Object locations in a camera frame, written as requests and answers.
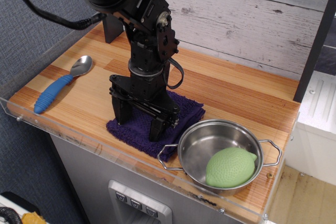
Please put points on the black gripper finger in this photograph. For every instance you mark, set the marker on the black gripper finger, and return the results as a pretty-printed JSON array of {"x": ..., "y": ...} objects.
[
  {"x": 122, "y": 110},
  {"x": 158, "y": 126}
]

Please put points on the clear acrylic table guard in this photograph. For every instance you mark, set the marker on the clear acrylic table guard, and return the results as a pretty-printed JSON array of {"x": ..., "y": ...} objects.
[{"x": 35, "y": 53}]

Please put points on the blue handled metal spoon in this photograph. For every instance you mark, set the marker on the blue handled metal spoon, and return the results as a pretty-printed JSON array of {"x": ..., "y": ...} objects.
[{"x": 46, "y": 98}]

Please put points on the purple towel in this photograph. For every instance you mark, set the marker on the purple towel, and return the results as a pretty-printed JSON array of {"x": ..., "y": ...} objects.
[{"x": 136, "y": 131}]

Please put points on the right dark frame post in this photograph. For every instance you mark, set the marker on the right dark frame post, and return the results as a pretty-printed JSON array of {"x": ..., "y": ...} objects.
[{"x": 316, "y": 48}]

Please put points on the stainless steel pot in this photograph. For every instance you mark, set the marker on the stainless steel pot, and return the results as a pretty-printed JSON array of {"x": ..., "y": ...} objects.
[{"x": 202, "y": 140}]

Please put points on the green plastic lime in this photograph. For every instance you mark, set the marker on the green plastic lime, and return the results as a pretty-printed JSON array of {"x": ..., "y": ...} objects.
[{"x": 230, "y": 167}]

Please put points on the white toy sink unit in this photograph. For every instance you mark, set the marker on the white toy sink unit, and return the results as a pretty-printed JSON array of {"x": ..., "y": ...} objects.
[{"x": 311, "y": 148}]

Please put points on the grey toy fridge cabinet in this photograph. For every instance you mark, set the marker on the grey toy fridge cabinet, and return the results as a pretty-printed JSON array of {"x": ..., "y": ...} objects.
[{"x": 90, "y": 175}]

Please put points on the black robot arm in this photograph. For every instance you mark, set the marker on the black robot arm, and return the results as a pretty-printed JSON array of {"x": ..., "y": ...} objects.
[{"x": 153, "y": 44}]

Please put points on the dark frame post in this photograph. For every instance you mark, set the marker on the dark frame post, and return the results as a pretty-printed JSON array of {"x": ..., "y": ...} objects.
[
  {"x": 316, "y": 48},
  {"x": 112, "y": 28}
]

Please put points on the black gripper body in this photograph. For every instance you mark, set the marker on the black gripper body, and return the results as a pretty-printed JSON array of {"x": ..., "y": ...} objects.
[{"x": 147, "y": 93}]

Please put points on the left dark frame post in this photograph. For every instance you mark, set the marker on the left dark frame post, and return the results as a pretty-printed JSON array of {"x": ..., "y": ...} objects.
[{"x": 112, "y": 28}]

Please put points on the silver dispenser button panel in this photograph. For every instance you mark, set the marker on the silver dispenser button panel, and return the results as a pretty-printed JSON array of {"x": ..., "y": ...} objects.
[{"x": 131, "y": 206}]

